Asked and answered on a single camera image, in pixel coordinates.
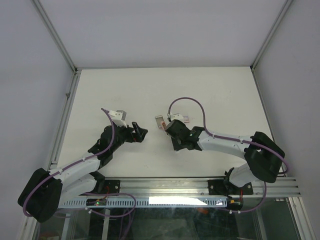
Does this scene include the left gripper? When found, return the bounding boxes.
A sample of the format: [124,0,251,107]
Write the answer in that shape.
[110,121,147,153]

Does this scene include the pink white stapler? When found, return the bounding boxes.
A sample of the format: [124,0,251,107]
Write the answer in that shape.
[160,121,167,132]

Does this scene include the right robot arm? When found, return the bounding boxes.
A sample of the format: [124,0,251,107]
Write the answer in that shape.
[165,119,285,194]

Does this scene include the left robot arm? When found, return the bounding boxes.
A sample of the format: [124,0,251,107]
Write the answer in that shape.
[17,122,148,223]

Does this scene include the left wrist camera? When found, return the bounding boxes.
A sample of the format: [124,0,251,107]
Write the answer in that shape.
[108,110,127,127]

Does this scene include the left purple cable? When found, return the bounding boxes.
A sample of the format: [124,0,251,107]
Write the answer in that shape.
[21,107,138,238]

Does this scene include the purple cable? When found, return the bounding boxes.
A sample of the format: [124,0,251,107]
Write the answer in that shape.
[21,107,138,238]
[166,96,290,215]

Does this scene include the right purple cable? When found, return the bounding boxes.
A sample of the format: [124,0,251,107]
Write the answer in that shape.
[166,96,290,215]

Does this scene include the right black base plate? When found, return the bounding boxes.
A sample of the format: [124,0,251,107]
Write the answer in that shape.
[207,179,254,197]

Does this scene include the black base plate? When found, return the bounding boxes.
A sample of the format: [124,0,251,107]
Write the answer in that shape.
[98,179,121,195]
[207,179,254,197]

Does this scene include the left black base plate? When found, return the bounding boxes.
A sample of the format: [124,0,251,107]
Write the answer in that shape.
[98,179,121,195]

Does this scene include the white slotted cable duct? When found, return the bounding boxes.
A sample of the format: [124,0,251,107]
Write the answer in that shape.
[59,196,227,209]

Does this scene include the aluminium mounting rail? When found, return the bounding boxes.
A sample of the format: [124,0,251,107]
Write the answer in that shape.
[31,176,300,200]

